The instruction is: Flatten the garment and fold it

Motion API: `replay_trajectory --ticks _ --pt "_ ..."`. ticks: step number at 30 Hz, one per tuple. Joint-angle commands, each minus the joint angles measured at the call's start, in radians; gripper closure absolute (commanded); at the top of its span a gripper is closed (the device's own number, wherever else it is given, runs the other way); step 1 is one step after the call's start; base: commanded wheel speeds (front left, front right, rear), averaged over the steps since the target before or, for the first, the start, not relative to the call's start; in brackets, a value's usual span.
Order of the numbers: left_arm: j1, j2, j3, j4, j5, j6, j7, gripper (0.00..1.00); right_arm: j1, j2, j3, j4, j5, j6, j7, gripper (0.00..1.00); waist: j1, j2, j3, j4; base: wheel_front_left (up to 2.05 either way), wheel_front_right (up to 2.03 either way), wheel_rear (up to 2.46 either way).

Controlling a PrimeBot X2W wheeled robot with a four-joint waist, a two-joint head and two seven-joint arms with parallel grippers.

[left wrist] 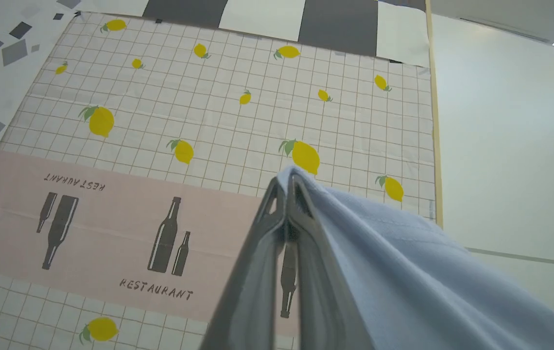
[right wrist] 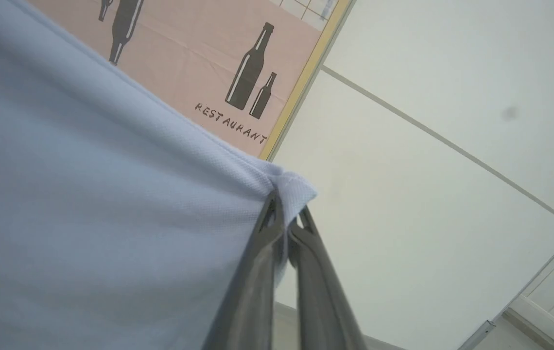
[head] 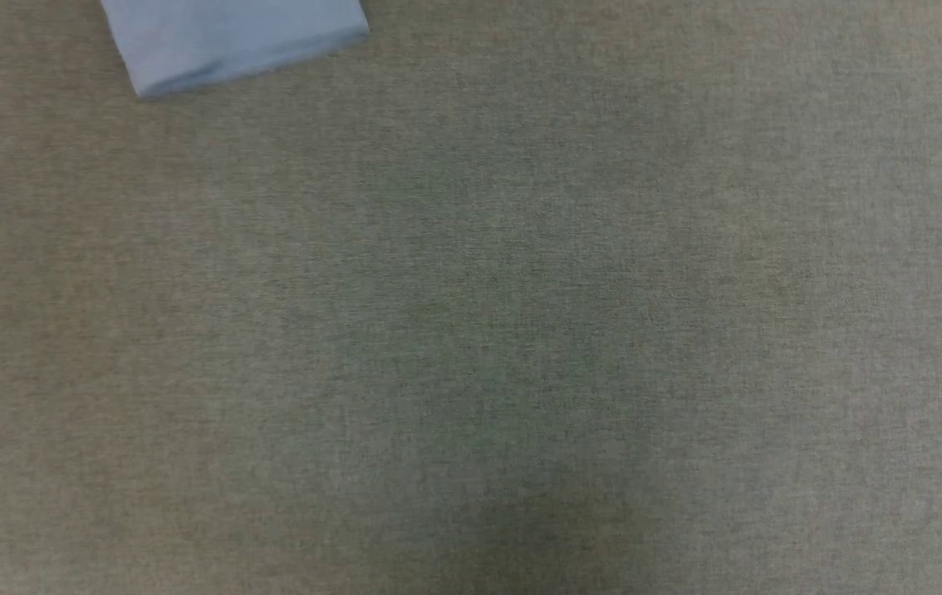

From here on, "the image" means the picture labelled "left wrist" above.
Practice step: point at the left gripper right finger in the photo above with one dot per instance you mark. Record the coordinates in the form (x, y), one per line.
(316, 291)

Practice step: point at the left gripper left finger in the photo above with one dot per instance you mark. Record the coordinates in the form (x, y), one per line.
(252, 291)

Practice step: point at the light blue white-collared shirt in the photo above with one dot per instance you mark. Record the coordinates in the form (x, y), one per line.
(427, 282)

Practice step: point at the lemon print cloth partition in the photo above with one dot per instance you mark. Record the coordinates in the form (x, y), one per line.
(209, 121)

